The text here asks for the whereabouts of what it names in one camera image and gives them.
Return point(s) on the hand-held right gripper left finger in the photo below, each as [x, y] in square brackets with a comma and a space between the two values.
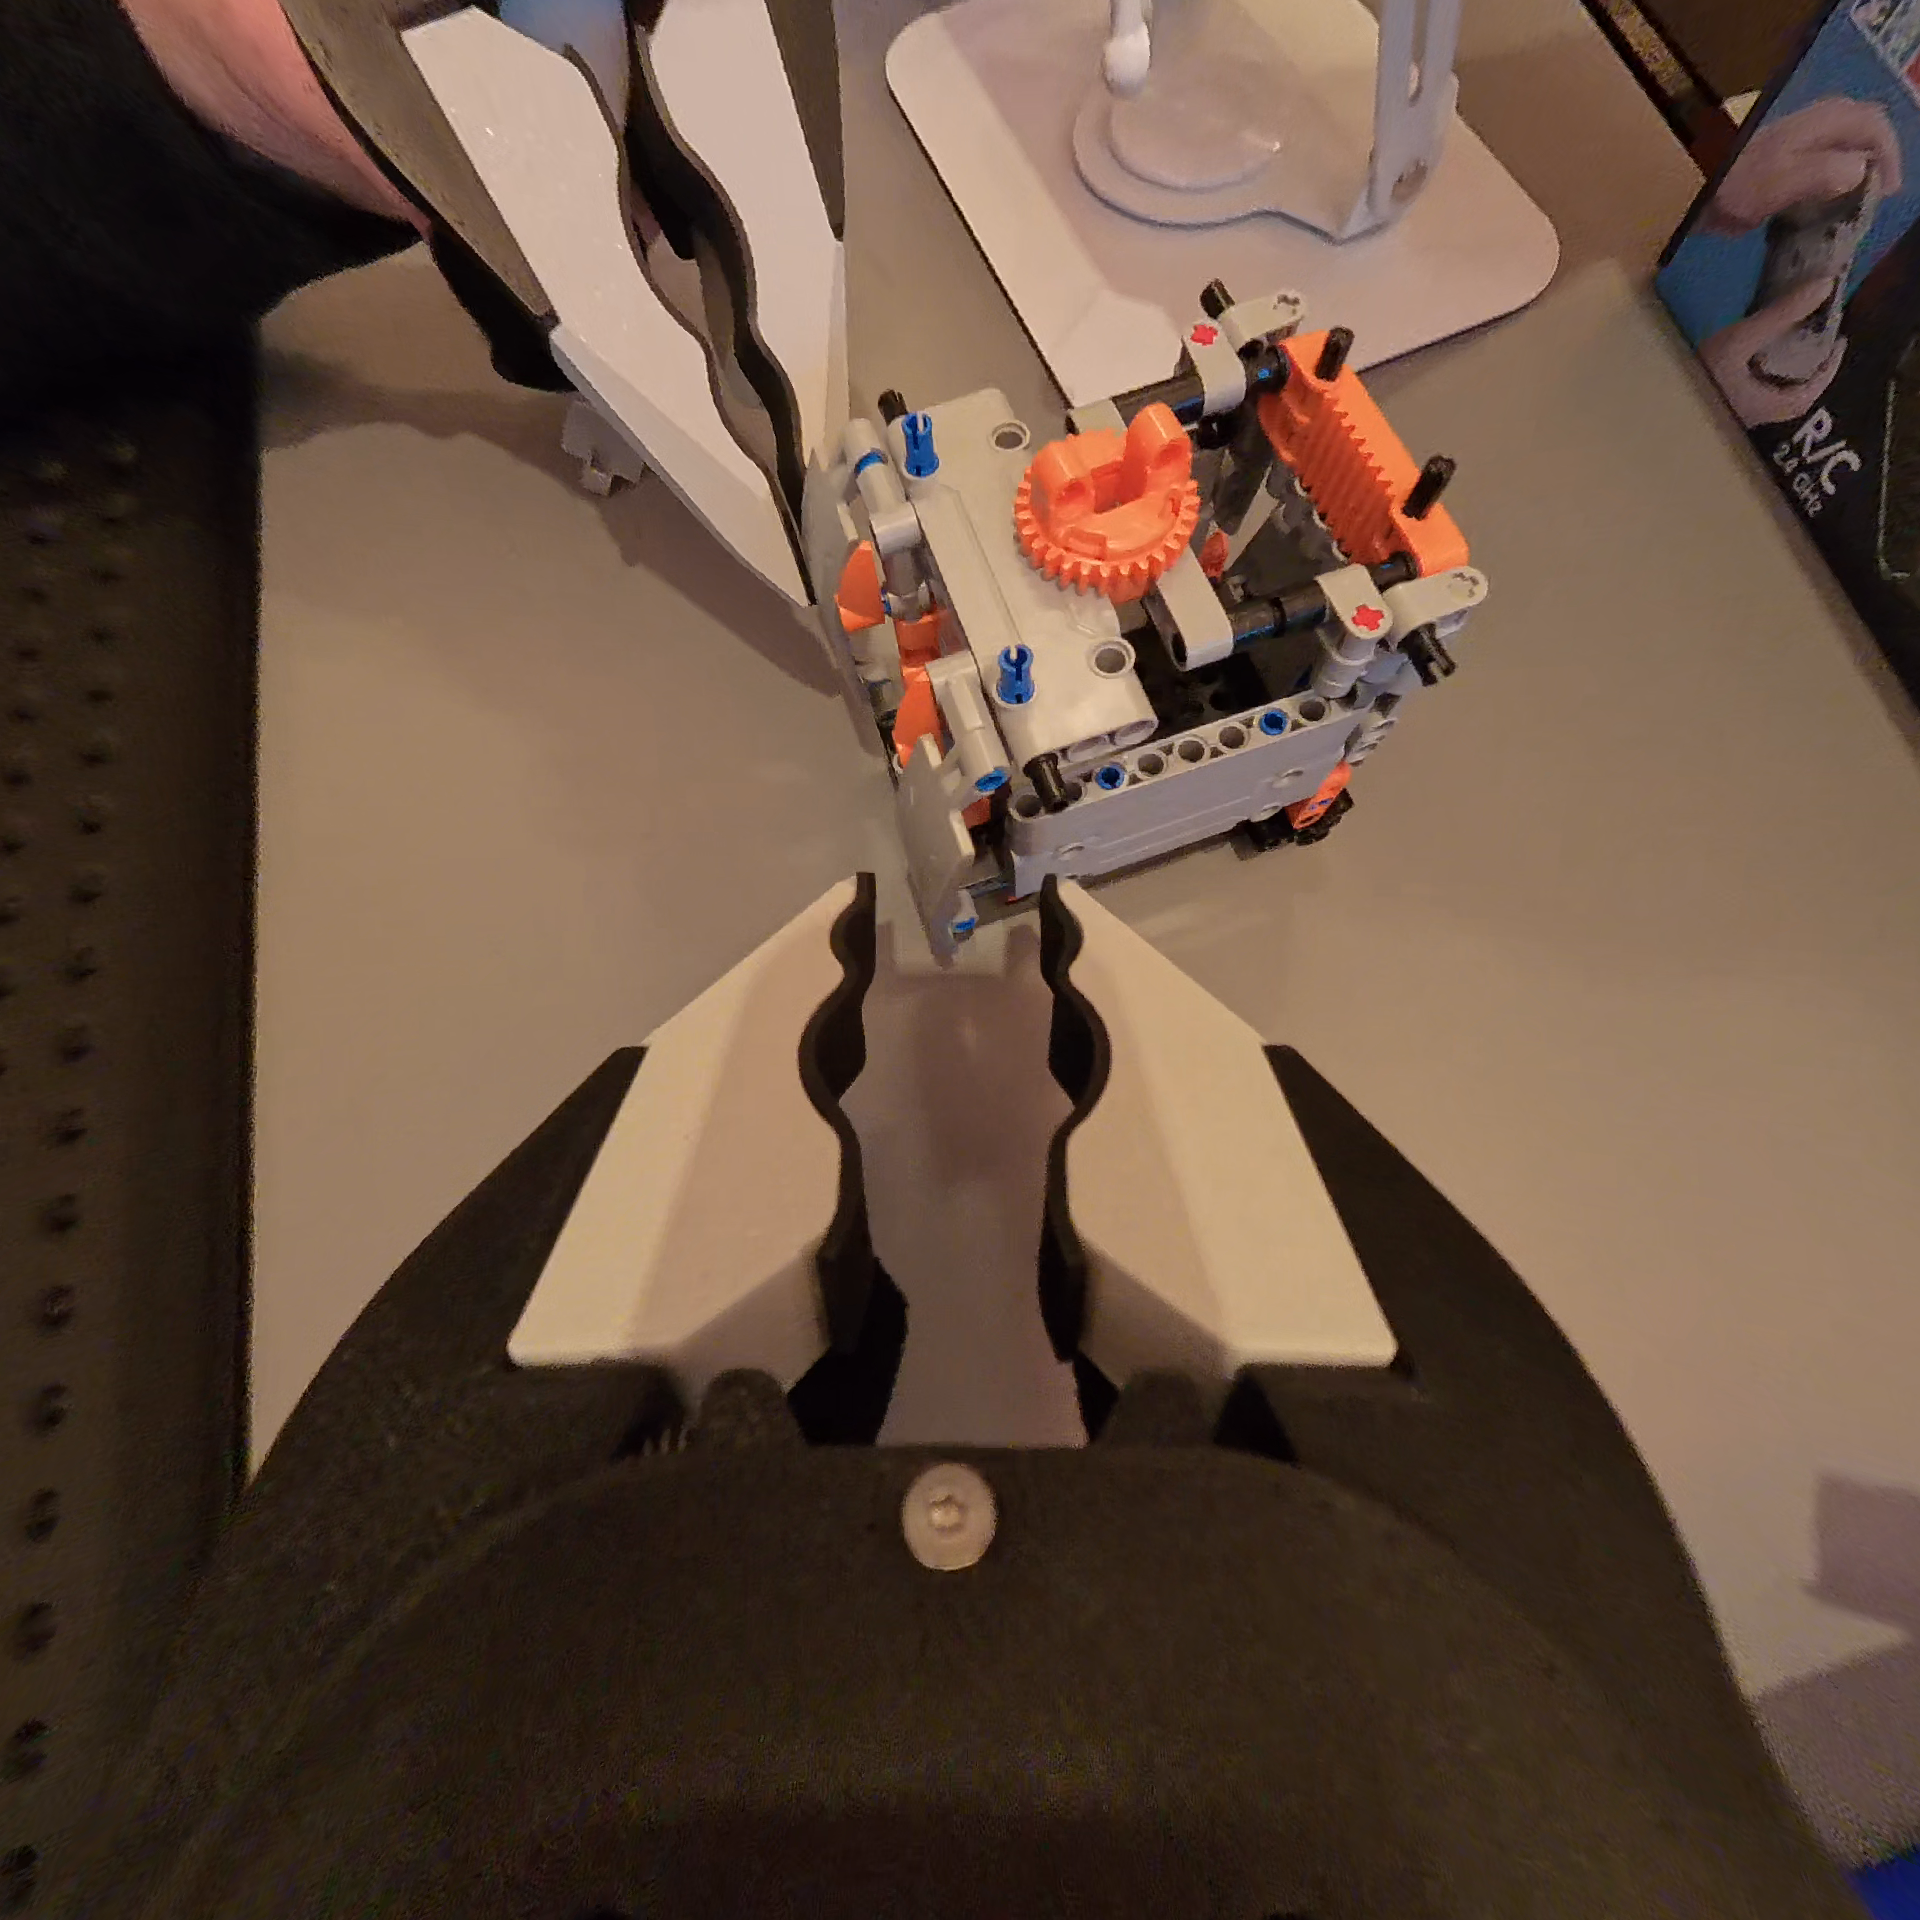
[676, 1201]

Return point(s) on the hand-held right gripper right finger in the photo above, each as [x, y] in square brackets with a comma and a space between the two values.
[1231, 1201]

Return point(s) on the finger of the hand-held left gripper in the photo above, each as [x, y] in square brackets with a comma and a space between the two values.
[780, 196]
[569, 196]

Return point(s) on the grey orange toy brick model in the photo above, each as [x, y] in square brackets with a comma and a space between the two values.
[969, 586]

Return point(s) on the person's left forearm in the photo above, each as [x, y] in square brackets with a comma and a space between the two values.
[89, 225]

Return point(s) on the person's left hand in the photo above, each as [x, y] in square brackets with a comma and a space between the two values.
[271, 89]

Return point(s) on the white metal board stand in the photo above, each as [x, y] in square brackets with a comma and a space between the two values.
[1049, 225]

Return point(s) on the blue toy kit box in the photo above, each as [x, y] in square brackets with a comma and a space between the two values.
[1800, 376]

